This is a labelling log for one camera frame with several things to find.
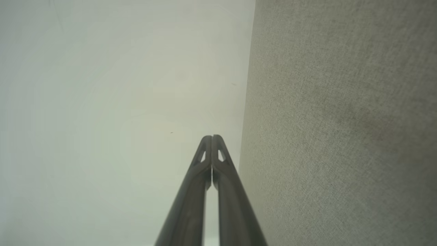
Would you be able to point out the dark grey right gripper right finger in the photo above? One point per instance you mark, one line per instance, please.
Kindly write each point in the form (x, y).
(235, 208)

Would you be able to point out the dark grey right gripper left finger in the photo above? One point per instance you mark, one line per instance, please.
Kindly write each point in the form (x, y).
(187, 205)

